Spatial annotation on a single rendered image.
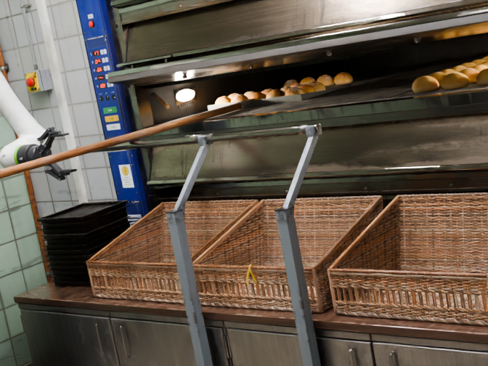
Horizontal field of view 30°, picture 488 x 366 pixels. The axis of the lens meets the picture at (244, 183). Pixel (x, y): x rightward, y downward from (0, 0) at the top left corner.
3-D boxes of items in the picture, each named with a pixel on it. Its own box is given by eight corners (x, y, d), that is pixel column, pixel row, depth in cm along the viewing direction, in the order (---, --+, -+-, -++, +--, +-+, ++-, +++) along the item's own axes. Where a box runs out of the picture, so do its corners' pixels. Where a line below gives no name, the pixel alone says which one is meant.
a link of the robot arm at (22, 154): (17, 171, 348) (11, 147, 347) (41, 164, 357) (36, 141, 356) (26, 170, 344) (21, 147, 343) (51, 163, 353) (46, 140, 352)
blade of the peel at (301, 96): (301, 100, 386) (301, 94, 385) (208, 111, 422) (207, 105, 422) (348, 86, 412) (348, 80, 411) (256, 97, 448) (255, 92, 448)
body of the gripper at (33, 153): (41, 142, 350) (55, 141, 344) (45, 164, 351) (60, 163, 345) (25, 147, 344) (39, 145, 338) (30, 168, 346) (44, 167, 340)
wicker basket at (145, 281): (174, 261, 401) (162, 200, 397) (273, 265, 364) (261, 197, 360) (91, 298, 365) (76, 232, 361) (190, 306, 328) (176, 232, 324)
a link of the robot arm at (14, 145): (2, 177, 360) (-12, 153, 355) (25, 160, 368) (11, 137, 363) (23, 176, 350) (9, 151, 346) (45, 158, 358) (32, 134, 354)
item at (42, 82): (40, 91, 436) (35, 70, 434) (53, 88, 429) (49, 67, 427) (27, 94, 430) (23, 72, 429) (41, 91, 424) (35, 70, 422)
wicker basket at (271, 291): (274, 265, 363) (261, 197, 359) (397, 268, 327) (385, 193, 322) (193, 306, 327) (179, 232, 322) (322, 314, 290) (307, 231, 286)
